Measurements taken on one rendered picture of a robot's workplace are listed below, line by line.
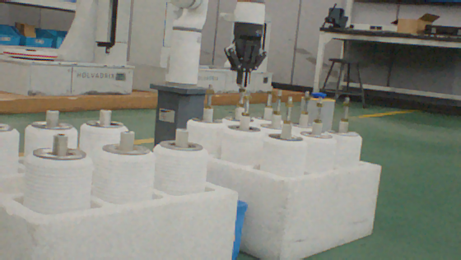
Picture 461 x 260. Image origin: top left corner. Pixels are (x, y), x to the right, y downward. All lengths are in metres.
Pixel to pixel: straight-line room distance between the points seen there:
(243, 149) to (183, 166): 0.33
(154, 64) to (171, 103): 2.35
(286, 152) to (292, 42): 5.99
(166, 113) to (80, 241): 1.00
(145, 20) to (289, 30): 3.30
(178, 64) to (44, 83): 1.63
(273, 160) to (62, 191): 0.52
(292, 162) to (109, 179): 0.45
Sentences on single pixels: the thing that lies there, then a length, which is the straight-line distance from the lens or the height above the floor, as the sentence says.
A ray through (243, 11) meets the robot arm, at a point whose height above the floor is 0.52.
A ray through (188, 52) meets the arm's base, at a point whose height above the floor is 0.41.
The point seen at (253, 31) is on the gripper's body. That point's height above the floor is 0.48.
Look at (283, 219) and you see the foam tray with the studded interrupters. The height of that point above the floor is 0.10.
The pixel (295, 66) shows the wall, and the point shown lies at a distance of 7.14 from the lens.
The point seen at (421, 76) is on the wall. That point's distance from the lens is 6.59.
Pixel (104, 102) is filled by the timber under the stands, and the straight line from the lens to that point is 3.52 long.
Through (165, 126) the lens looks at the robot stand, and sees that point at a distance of 1.79.
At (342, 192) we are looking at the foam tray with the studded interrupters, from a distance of 1.34.
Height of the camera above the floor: 0.42
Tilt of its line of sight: 8 degrees down
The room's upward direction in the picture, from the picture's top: 6 degrees clockwise
